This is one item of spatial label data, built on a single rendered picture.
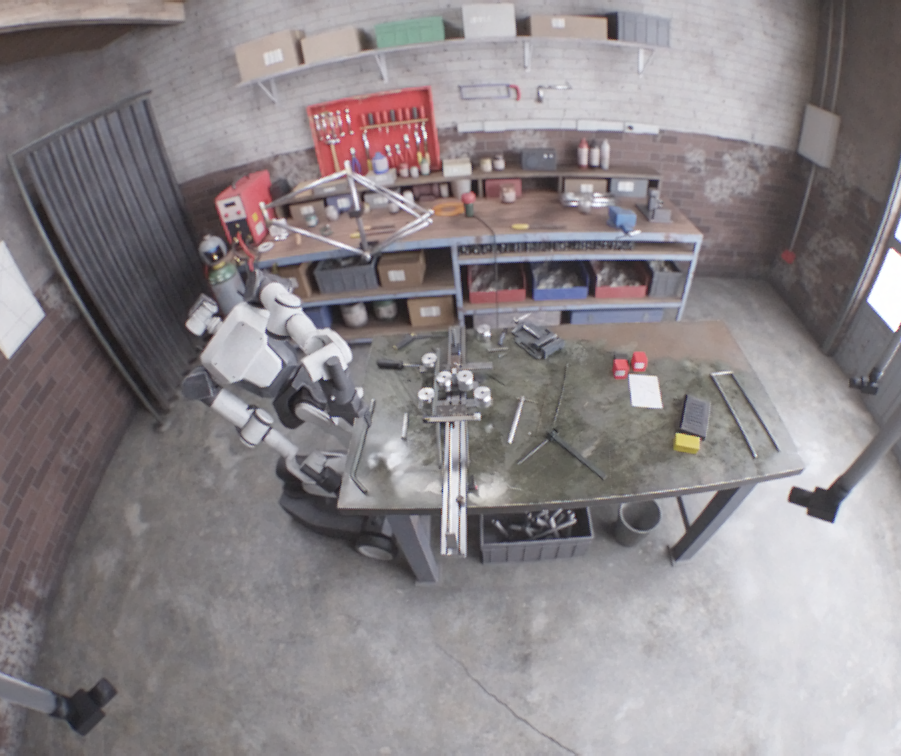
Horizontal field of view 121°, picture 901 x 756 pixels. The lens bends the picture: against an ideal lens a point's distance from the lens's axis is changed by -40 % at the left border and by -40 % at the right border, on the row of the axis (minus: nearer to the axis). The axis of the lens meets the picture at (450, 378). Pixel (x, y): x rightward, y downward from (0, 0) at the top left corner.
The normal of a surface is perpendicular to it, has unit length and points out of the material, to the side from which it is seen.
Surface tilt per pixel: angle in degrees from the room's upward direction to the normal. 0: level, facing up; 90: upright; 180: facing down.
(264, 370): 65
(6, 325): 90
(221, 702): 0
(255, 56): 90
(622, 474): 0
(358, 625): 0
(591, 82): 90
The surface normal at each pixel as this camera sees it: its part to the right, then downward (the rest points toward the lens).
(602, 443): -0.10, -0.70
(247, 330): 0.34, 0.26
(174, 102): -0.02, 0.71
